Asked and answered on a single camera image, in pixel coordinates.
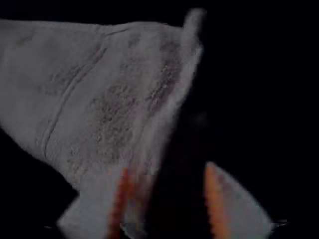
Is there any pale towel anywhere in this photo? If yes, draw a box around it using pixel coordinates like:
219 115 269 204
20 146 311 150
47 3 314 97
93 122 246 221
0 7 207 239

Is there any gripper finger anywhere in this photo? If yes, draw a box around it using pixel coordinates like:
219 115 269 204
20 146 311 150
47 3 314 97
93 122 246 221
57 167 131 239
203 161 274 239

